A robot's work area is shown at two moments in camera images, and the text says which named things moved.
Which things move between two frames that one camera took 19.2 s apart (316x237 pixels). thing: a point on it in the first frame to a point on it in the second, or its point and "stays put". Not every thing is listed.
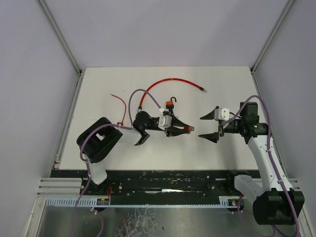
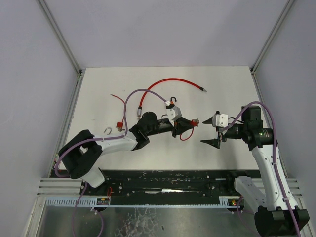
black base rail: x=159 y=183 stays put
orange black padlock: x=170 y=104 stays put
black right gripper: x=220 y=128 to x=219 y=134
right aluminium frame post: x=255 y=64 stays put
